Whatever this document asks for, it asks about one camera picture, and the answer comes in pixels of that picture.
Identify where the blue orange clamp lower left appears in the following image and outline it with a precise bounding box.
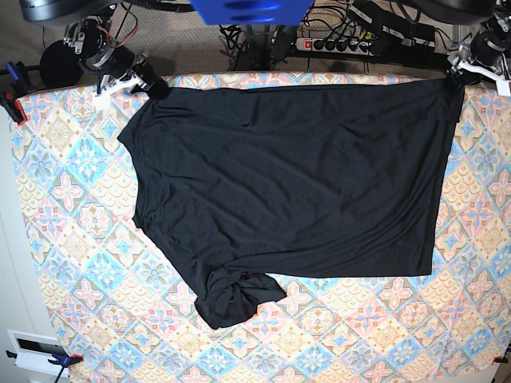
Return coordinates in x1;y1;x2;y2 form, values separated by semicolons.
5;349;84;383

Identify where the blue orange clamp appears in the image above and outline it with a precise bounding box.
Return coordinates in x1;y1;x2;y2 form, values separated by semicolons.
5;349;84;383
1;61;31;126

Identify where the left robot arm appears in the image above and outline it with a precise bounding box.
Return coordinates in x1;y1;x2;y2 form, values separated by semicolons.
396;1;510;97

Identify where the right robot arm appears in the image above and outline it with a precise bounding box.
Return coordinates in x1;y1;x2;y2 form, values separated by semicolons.
19;1;170;100

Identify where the white floor vent box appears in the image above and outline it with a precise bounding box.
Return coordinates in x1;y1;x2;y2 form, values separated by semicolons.
7;330;65;377

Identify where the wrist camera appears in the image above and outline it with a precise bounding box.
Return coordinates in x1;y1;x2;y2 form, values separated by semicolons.
496;79;511;97
93;93;111;110

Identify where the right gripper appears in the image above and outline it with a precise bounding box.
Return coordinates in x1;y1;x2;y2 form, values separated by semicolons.
97;49;170;100

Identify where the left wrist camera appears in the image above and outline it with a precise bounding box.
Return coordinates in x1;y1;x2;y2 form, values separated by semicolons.
496;79;511;97

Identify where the orange clamp lower right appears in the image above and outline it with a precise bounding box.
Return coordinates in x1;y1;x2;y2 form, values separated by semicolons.
493;355;509;364

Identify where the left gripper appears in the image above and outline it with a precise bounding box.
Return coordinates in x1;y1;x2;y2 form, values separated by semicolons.
448;43;507;85

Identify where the white power strip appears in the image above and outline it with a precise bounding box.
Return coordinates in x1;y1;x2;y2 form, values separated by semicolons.
295;38;373;56

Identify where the black round stool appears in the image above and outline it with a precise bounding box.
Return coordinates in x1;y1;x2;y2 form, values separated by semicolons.
39;41;84;89

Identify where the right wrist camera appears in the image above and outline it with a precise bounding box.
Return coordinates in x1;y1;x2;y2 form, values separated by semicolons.
93;93;111;110

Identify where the blue orange clamp upper left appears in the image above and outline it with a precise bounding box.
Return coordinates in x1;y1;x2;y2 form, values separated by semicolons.
1;61;31;126

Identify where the black t-shirt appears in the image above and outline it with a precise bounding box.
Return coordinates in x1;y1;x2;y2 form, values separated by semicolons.
118;79;464;329

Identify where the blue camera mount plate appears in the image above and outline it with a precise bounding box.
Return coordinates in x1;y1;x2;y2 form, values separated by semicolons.
190;0;314;26

